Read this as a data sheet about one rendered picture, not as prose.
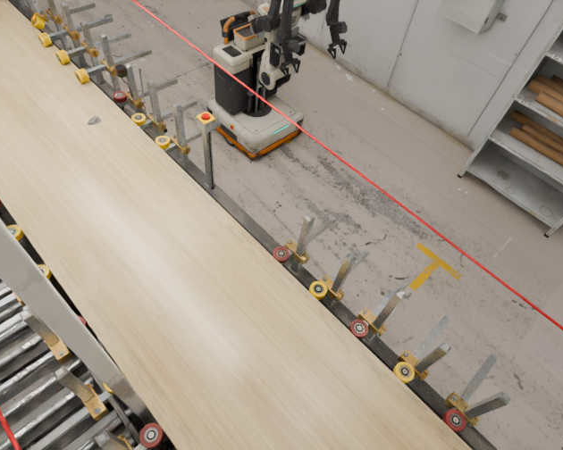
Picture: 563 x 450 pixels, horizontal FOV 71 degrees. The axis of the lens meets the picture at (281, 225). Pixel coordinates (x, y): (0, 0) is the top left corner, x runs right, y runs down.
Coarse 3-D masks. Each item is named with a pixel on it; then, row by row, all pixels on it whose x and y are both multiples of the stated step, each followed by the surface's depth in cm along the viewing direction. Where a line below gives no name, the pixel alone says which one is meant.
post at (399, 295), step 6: (396, 294) 156; (402, 294) 155; (390, 300) 161; (396, 300) 158; (390, 306) 164; (396, 306) 161; (384, 312) 169; (390, 312) 166; (378, 318) 175; (384, 318) 171; (378, 324) 178; (366, 336) 191; (372, 336) 188
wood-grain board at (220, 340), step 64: (0, 0) 299; (0, 64) 255; (64, 64) 262; (0, 128) 223; (64, 128) 228; (128, 128) 233; (0, 192) 198; (64, 192) 202; (128, 192) 206; (192, 192) 210; (64, 256) 181; (128, 256) 184; (192, 256) 188; (256, 256) 191; (128, 320) 167; (192, 320) 170; (256, 320) 173; (320, 320) 175; (192, 384) 155; (256, 384) 157; (320, 384) 159; (384, 384) 162; (192, 448) 142; (256, 448) 144; (320, 448) 146; (384, 448) 148; (448, 448) 150
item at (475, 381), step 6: (492, 354) 182; (486, 360) 181; (492, 360) 180; (486, 366) 178; (480, 372) 176; (486, 372) 177; (474, 378) 175; (480, 378) 175; (468, 384) 175; (474, 384) 173; (468, 390) 171; (474, 390) 172; (462, 396) 169; (468, 396) 170; (450, 408) 169
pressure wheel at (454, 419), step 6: (444, 414) 159; (450, 414) 157; (456, 414) 158; (462, 414) 158; (444, 420) 157; (450, 420) 156; (456, 420) 156; (462, 420) 156; (450, 426) 155; (456, 426) 155; (462, 426) 155
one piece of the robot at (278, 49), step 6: (294, 30) 281; (276, 36) 272; (294, 36) 285; (300, 36) 286; (276, 42) 276; (300, 42) 281; (306, 42) 284; (270, 48) 280; (276, 48) 275; (300, 48) 294; (270, 54) 283; (276, 54) 279; (300, 54) 297; (270, 60) 286; (276, 60) 281; (276, 66) 285
